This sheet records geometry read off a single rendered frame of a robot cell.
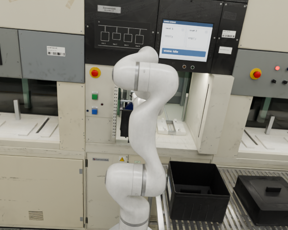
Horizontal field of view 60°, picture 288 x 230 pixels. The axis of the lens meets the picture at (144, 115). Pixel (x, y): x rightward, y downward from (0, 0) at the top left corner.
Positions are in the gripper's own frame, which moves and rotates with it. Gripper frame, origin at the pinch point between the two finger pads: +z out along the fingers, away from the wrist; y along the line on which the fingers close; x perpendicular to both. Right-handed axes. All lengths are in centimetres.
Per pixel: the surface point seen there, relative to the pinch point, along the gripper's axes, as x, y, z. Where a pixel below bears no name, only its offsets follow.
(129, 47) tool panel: 26.6, -8.5, 1.6
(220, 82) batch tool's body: 11.5, 46.4, -3.4
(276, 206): -39, 72, -49
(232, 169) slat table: -49, 68, -4
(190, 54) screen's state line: 25.7, 27.2, 1.5
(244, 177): -39, 65, -26
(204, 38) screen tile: 35.0, 33.7, 1.5
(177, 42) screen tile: 31.4, 18.6, 1.5
